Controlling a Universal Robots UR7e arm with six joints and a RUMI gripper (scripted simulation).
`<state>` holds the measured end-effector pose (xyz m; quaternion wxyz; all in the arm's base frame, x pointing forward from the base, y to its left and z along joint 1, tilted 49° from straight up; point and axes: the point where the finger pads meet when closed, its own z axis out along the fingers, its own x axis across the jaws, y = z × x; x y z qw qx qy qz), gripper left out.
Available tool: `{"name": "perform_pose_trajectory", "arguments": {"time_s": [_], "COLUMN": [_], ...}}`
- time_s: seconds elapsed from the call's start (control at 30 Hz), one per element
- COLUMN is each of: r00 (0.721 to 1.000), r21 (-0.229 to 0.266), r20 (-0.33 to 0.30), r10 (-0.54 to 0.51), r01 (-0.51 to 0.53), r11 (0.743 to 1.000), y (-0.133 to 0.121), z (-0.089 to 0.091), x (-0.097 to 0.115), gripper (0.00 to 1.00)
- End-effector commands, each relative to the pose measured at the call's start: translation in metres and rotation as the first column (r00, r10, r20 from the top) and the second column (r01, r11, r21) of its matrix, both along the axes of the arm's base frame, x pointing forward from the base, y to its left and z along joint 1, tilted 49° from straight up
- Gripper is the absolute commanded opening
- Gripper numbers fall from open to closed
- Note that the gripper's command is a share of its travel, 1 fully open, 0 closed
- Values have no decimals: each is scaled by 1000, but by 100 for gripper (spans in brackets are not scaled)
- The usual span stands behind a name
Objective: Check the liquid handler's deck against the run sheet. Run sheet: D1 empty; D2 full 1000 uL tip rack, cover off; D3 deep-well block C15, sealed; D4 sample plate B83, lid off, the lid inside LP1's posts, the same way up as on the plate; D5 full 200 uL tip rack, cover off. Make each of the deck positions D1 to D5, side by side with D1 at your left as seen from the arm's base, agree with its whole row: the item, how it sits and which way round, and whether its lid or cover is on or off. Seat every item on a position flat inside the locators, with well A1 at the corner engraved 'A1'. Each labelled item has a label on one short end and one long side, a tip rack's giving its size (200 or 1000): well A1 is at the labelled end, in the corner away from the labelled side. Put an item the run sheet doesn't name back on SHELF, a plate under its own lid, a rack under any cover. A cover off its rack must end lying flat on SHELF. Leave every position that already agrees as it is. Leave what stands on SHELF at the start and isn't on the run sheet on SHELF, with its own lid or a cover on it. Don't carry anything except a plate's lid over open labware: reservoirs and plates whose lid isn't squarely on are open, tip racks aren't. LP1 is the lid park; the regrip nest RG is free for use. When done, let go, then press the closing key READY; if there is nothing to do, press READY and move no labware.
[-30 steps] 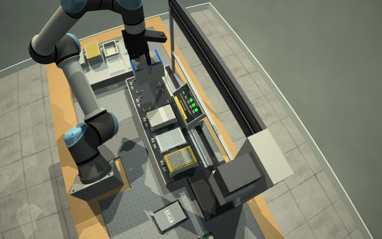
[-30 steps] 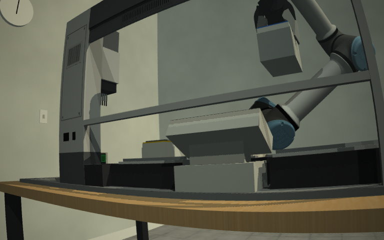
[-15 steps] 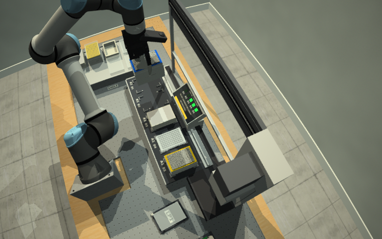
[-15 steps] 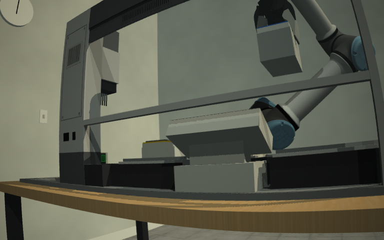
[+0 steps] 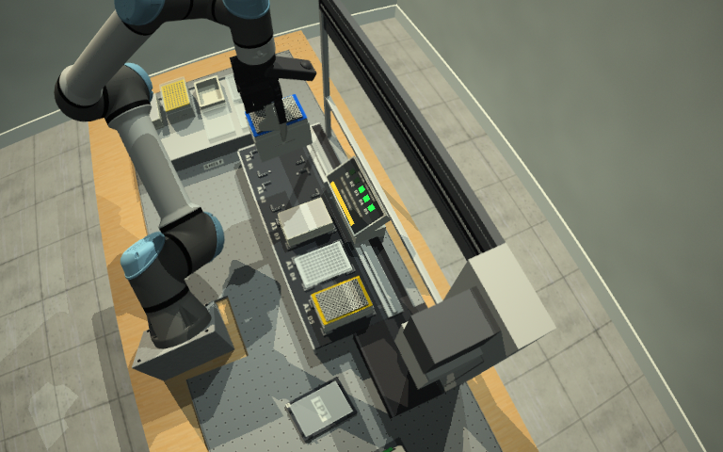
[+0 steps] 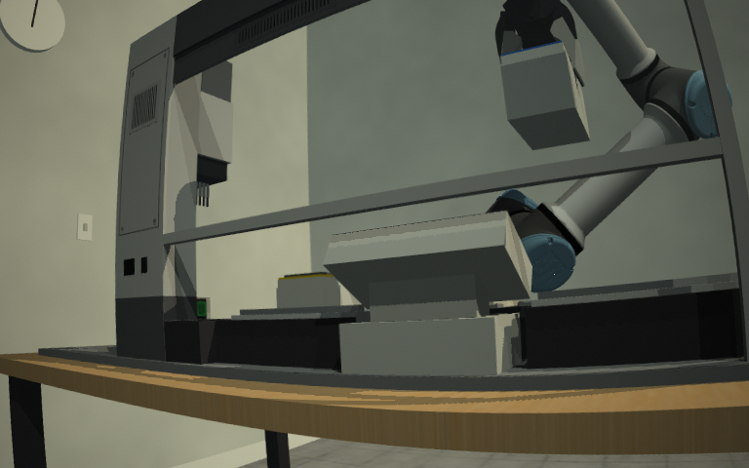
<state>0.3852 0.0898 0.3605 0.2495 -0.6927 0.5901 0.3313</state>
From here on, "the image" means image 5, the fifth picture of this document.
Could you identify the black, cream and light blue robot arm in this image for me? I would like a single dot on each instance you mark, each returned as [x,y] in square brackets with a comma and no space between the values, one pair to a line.
[156,268]

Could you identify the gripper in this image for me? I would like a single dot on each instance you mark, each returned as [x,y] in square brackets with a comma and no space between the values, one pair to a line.
[257,91]

